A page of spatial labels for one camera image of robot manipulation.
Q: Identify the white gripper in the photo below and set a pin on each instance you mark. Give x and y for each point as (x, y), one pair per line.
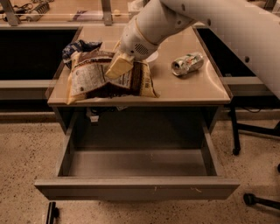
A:
(133, 40)

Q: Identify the brown chip bag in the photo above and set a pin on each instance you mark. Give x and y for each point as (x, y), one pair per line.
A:
(88, 80)

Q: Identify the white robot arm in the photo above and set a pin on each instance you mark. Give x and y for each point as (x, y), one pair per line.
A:
(252, 34)

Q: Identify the blue crumpled chip bag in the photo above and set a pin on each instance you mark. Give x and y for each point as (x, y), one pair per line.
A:
(79, 46)

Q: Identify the grey cabinet with counter top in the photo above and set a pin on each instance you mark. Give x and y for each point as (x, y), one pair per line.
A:
(201, 88)

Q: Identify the grey open drawer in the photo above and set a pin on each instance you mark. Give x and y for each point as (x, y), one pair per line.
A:
(138, 155)

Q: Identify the white bowl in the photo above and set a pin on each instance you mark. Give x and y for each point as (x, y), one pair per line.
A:
(151, 60)

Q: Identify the white tissue box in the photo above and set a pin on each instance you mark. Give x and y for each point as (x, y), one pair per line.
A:
(134, 7)

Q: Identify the crushed soda can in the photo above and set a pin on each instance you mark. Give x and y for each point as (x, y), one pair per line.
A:
(186, 64)

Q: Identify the black chair leg with caster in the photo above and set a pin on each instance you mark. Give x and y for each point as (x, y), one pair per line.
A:
(237, 147)

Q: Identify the black object on floor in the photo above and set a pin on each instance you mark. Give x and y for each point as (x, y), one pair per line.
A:
(53, 213)

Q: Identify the black caster wheel base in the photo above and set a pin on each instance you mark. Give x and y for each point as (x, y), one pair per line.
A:
(250, 199)

